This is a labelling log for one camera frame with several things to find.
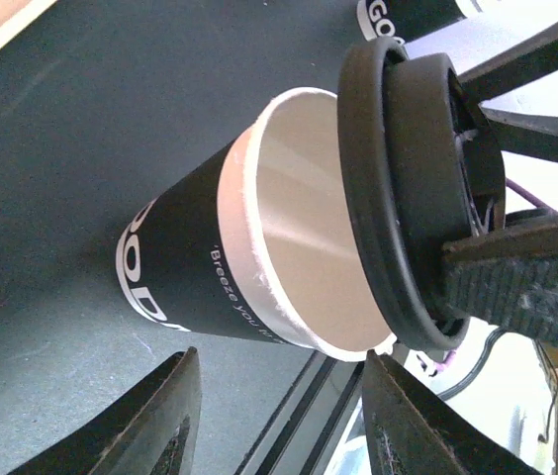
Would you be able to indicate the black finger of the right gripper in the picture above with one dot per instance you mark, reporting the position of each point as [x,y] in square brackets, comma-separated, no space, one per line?
[508,278]
[530,60]

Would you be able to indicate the right stack of paper cups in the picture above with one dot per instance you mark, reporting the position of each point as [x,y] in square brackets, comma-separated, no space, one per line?
[408,20]

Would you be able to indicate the white lined paper cup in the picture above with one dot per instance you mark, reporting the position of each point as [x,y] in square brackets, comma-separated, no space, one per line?
[256,243]

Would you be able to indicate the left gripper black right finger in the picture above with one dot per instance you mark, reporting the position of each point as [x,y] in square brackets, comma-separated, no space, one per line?
[409,430]

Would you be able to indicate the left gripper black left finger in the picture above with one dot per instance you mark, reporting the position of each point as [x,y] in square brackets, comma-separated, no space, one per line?
[151,429]

